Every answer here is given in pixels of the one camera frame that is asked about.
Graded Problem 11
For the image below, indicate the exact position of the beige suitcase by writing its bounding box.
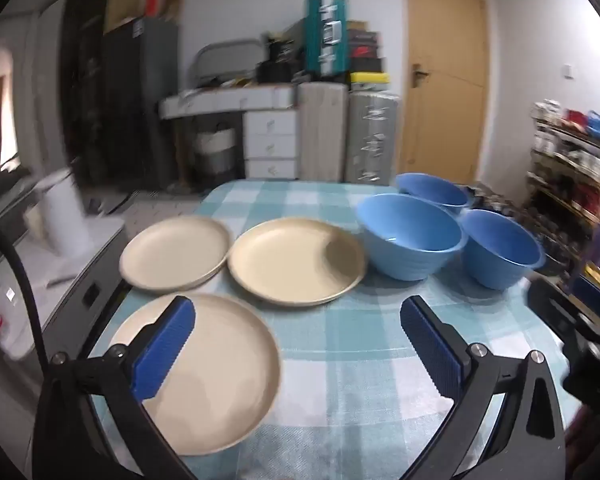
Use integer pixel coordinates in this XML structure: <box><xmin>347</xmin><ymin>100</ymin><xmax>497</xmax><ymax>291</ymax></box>
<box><xmin>297</xmin><ymin>82</ymin><xmax>351</xmax><ymax>182</ymax></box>

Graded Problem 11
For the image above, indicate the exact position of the stack of black boxes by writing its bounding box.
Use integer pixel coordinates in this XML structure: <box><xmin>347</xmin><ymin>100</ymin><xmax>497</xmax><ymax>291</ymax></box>
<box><xmin>347</xmin><ymin>20</ymin><xmax>383</xmax><ymax>73</ymax></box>

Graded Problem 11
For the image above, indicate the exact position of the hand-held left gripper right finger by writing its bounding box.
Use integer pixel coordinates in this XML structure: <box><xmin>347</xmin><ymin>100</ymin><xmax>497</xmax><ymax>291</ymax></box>
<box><xmin>399</xmin><ymin>295</ymin><xmax>568</xmax><ymax>480</ymax></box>

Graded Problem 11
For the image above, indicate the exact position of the beige round plate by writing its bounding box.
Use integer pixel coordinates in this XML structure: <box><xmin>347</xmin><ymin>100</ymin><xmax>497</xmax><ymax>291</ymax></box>
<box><xmin>109</xmin><ymin>292</ymin><xmax>282</xmax><ymax>457</ymax></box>
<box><xmin>228</xmin><ymin>217</ymin><xmax>368</xmax><ymax>308</ymax></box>
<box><xmin>119</xmin><ymin>215</ymin><xmax>232</xmax><ymax>295</ymax></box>

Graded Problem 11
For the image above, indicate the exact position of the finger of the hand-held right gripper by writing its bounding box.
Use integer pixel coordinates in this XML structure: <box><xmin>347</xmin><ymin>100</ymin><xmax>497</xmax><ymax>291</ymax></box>
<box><xmin>527</xmin><ymin>277</ymin><xmax>588</xmax><ymax>343</ymax></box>
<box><xmin>570</xmin><ymin>274</ymin><xmax>600</xmax><ymax>331</ymax></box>

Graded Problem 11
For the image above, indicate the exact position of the wooden door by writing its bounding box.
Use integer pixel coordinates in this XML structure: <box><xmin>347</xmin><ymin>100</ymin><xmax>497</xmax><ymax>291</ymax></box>
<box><xmin>397</xmin><ymin>0</ymin><xmax>488</xmax><ymax>186</ymax></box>

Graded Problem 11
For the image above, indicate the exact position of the teal checked tablecloth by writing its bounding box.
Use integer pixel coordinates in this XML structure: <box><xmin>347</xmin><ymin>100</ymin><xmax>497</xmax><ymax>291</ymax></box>
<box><xmin>87</xmin><ymin>180</ymin><xmax>581</xmax><ymax>480</ymax></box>

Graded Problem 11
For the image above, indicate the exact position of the black tall cabinet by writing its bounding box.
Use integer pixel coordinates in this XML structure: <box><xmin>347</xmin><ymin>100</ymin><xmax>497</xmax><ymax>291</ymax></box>
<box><xmin>60</xmin><ymin>15</ymin><xmax>181</xmax><ymax>191</ymax></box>

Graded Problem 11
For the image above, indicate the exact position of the white cylindrical appliance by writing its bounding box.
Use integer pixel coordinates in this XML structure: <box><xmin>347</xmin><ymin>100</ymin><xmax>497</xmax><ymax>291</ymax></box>
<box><xmin>39</xmin><ymin>170</ymin><xmax>96</xmax><ymax>256</ymax></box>

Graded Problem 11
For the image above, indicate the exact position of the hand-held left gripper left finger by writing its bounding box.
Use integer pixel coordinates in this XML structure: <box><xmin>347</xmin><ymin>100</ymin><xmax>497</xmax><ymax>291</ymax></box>
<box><xmin>32</xmin><ymin>295</ymin><xmax>198</xmax><ymax>480</ymax></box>

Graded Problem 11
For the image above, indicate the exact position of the silver suitcase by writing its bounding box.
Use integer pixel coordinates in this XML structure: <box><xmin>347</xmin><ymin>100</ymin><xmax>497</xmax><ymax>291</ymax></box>
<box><xmin>345</xmin><ymin>91</ymin><xmax>401</xmax><ymax>183</ymax></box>

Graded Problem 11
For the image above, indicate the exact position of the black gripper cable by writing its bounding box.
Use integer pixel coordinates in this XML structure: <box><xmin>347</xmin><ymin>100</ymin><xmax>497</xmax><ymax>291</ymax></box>
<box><xmin>0</xmin><ymin>210</ymin><xmax>48</xmax><ymax>386</ymax></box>

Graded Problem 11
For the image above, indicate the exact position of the teal box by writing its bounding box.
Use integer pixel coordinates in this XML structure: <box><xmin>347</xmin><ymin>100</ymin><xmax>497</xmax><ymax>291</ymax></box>
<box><xmin>305</xmin><ymin>0</ymin><xmax>351</xmax><ymax>78</ymax></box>

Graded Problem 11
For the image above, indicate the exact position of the blue bowl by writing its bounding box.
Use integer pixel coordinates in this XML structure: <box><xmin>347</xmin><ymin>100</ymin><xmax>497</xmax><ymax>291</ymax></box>
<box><xmin>396</xmin><ymin>172</ymin><xmax>473</xmax><ymax>217</ymax></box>
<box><xmin>460</xmin><ymin>208</ymin><xmax>547</xmax><ymax>291</ymax></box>
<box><xmin>356</xmin><ymin>193</ymin><xmax>468</xmax><ymax>282</ymax></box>

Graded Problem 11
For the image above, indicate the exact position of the white drawer desk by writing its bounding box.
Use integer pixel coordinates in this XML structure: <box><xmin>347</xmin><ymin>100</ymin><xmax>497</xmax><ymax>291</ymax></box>
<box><xmin>159</xmin><ymin>85</ymin><xmax>301</xmax><ymax>181</ymax></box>

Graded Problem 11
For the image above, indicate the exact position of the metal door handle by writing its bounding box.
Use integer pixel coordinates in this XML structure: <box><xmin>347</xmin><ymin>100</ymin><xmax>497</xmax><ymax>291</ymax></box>
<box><xmin>409</xmin><ymin>63</ymin><xmax>429</xmax><ymax>92</ymax></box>

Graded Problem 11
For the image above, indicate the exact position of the wooden shoe rack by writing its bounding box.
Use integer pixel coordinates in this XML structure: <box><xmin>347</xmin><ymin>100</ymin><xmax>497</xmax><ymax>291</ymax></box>
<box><xmin>525</xmin><ymin>100</ymin><xmax>600</xmax><ymax>226</ymax></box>

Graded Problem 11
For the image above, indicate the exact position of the grey side cabinet white top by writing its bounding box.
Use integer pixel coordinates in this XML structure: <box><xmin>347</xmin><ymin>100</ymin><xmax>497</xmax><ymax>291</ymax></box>
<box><xmin>0</xmin><ymin>210</ymin><xmax>128</xmax><ymax>361</ymax></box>

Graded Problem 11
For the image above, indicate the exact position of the woven laundry basket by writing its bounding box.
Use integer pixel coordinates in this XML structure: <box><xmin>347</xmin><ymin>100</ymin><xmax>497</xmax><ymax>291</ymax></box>
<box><xmin>195</xmin><ymin>129</ymin><xmax>238</xmax><ymax>176</ymax></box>

